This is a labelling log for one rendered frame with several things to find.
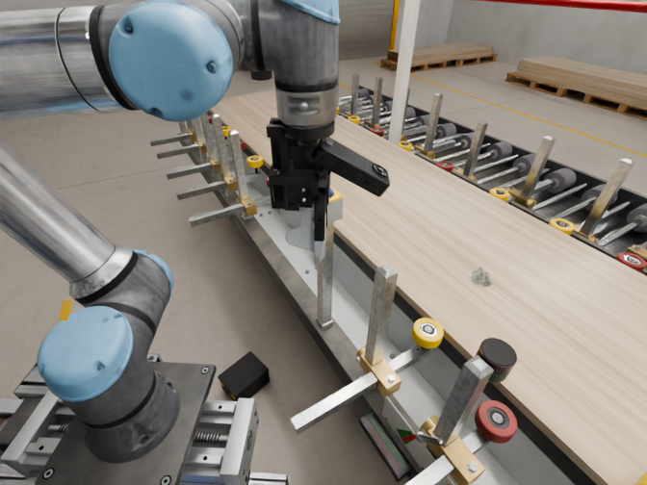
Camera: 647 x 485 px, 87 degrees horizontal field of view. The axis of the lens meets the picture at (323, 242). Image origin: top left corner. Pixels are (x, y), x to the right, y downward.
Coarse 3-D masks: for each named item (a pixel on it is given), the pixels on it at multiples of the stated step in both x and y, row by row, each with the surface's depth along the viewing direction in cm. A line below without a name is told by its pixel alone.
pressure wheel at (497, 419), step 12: (480, 408) 76; (492, 408) 76; (504, 408) 76; (480, 420) 74; (492, 420) 74; (504, 420) 74; (516, 420) 74; (480, 432) 75; (492, 432) 72; (504, 432) 72
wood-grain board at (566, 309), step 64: (256, 128) 212; (384, 192) 151; (448, 192) 151; (384, 256) 118; (448, 256) 118; (512, 256) 118; (576, 256) 118; (448, 320) 96; (512, 320) 96; (576, 320) 96; (640, 320) 96; (512, 384) 81; (576, 384) 81; (640, 384) 81; (576, 448) 70; (640, 448) 70
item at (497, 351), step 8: (488, 344) 61; (496, 344) 61; (504, 344) 61; (488, 352) 60; (496, 352) 60; (504, 352) 60; (512, 352) 60; (496, 360) 59; (504, 360) 59; (512, 360) 59
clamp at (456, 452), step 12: (432, 420) 78; (432, 432) 76; (432, 444) 76; (456, 444) 74; (456, 456) 72; (468, 456) 72; (456, 468) 70; (480, 468) 70; (456, 480) 72; (468, 480) 68
